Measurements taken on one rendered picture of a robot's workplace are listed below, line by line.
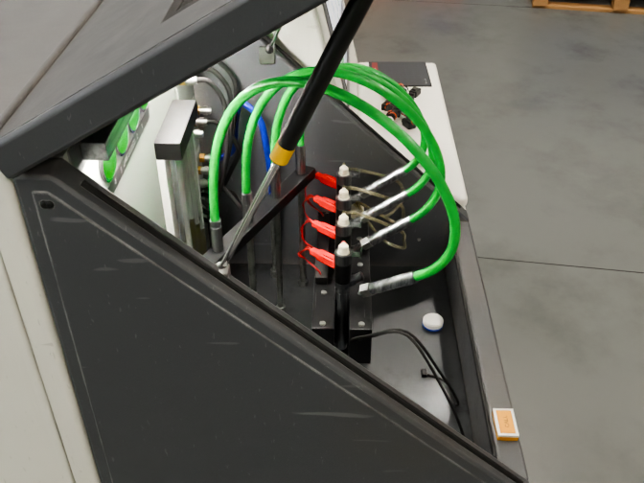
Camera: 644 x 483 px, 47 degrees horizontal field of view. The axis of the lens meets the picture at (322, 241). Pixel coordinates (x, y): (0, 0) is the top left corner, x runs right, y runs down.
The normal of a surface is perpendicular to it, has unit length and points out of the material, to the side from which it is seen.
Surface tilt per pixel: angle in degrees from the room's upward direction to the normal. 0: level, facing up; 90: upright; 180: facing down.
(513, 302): 0
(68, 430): 90
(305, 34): 90
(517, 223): 0
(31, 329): 90
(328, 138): 90
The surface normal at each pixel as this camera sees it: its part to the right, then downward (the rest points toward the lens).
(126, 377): -0.03, 0.59
